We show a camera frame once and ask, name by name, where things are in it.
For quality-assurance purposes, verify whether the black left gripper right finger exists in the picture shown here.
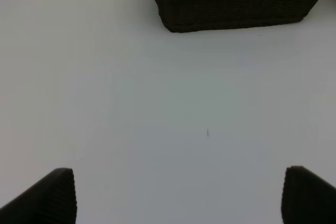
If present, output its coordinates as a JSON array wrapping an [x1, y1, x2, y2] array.
[[281, 166, 335, 224]]

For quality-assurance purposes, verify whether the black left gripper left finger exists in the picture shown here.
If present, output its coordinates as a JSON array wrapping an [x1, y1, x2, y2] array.
[[1, 167, 77, 224]]

